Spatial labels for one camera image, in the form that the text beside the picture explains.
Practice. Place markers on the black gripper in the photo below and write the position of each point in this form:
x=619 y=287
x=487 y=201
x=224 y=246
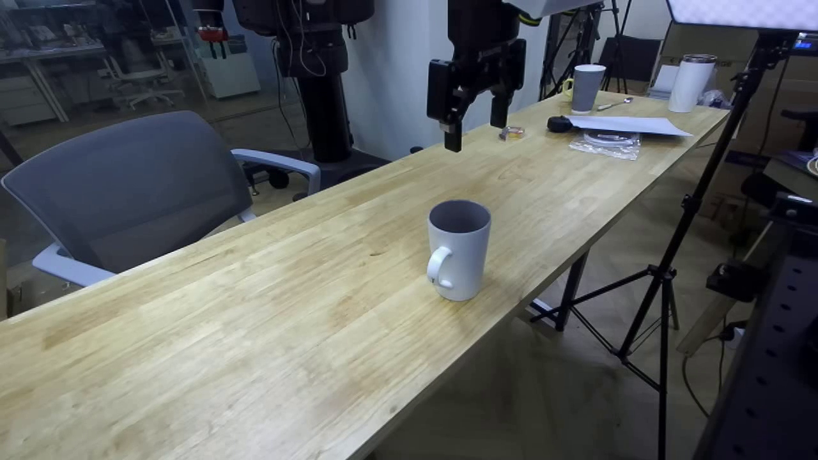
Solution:
x=487 y=58

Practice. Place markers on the white ceramic mug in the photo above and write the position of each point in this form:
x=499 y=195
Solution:
x=459 y=243

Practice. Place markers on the small red yellow object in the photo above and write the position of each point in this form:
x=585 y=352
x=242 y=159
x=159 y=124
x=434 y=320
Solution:
x=512 y=135

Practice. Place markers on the black computer mouse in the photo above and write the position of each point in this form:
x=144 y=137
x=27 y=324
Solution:
x=559 y=124

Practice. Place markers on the grey cup on table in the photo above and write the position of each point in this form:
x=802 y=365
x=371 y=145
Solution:
x=586 y=83

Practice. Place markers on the white paper stack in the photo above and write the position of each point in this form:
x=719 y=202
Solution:
x=625 y=124

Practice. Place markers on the clear plastic bag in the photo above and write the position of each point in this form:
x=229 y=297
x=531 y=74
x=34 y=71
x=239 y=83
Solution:
x=610 y=145

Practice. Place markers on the white tumbler on table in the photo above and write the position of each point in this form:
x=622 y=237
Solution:
x=691 y=83

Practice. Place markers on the white panel light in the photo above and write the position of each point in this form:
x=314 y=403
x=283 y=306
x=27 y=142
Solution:
x=748 y=13

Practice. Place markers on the black light stand tripod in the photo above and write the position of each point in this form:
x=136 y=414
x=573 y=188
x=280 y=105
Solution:
x=769 y=51

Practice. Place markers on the grey office chair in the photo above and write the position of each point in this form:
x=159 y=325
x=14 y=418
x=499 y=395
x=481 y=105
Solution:
x=136 y=189

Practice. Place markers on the black perforated breadboard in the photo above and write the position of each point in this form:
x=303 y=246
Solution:
x=771 y=403

